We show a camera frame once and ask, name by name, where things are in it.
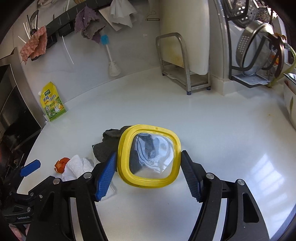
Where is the white colander bowl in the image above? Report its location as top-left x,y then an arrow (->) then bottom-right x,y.
283,73 -> 296,128

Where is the black wall hook rail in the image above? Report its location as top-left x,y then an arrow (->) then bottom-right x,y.
30,0 -> 117,62

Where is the white cutting board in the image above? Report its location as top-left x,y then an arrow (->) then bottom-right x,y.
159,1 -> 210,75

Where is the pink hanging cloth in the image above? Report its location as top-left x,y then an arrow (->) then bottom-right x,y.
20,26 -> 48,64

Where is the orange peel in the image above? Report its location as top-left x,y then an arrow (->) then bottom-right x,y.
54,157 -> 70,174

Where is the white hanging cloth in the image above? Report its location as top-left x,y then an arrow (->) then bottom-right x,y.
109,0 -> 137,28

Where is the black dish rack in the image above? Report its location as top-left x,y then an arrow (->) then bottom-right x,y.
222,0 -> 295,88

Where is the yellow green seasoning pouch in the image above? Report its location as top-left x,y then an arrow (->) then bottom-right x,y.
39,82 -> 66,121

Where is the yellow rimmed clear lid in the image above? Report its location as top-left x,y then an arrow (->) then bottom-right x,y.
117,125 -> 181,188

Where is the metal cutting board rack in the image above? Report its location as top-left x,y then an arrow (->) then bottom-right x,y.
156,32 -> 211,95

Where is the white bottle brush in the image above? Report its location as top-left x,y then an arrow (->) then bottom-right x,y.
101,35 -> 121,77

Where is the dark grey cloth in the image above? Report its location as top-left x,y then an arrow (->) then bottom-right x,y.
92,125 -> 153,174

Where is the black stove range unit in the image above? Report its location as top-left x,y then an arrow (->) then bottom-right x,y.
0,48 -> 45,180

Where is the perforated steel steamer plate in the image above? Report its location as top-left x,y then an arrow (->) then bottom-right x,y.
222,0 -> 271,29

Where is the purple hanging cloth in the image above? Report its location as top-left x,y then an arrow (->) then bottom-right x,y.
74,6 -> 106,44

